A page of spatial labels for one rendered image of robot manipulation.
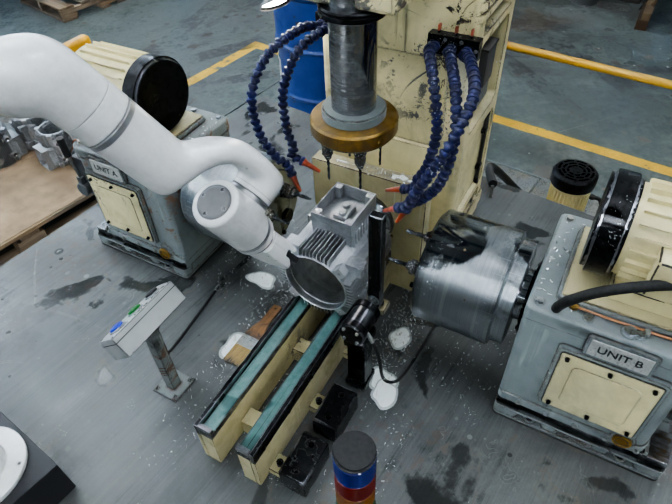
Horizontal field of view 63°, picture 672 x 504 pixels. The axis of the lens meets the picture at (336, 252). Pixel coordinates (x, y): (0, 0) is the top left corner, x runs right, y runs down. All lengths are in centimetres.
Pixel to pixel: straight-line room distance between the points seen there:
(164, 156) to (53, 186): 251
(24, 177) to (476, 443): 284
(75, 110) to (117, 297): 90
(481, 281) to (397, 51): 53
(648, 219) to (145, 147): 76
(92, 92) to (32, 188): 260
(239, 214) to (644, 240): 64
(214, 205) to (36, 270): 97
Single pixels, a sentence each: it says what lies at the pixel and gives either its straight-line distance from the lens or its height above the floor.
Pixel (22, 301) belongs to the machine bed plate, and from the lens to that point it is 174.
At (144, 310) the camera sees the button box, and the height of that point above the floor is 108.
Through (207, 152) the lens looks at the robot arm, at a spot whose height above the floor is 145.
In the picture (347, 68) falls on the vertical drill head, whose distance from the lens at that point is 106.
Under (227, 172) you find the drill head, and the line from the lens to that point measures 133.
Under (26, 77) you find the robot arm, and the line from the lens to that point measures 78.
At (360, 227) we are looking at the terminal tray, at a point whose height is 111.
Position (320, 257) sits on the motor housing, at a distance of 116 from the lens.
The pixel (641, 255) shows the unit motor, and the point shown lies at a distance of 100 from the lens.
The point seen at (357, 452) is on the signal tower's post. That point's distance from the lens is 78.
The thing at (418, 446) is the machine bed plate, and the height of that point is 80.
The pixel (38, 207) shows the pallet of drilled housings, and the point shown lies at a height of 15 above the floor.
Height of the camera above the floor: 193
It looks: 45 degrees down
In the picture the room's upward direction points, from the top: 3 degrees counter-clockwise
